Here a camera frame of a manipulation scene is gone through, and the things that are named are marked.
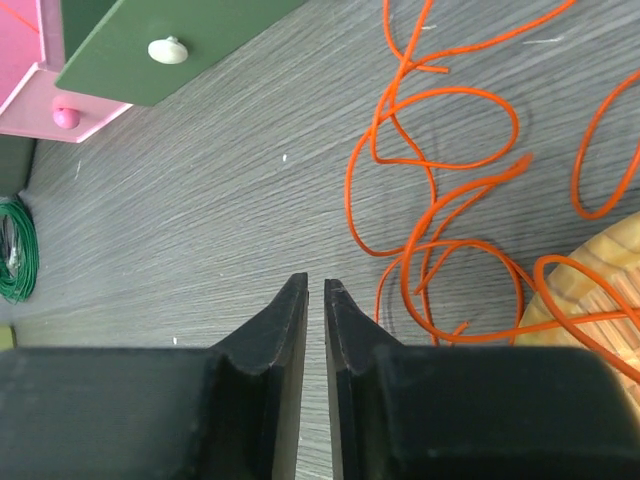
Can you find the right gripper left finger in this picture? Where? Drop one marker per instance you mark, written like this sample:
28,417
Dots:
229,411

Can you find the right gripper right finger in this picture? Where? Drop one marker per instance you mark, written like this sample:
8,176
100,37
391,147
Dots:
420,412

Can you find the green plastic box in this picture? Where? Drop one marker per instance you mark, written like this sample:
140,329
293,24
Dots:
141,51

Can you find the pink plastic box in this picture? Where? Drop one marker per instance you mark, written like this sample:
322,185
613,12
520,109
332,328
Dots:
32,56

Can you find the orange woven mat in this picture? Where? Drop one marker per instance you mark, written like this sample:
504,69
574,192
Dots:
601,278

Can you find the yellow mug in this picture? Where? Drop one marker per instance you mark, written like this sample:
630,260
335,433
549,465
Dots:
7,337

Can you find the green tape roll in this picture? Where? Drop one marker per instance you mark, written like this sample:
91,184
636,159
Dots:
19,251

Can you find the dark green serving tray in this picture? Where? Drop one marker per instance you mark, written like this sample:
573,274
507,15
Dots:
16,158

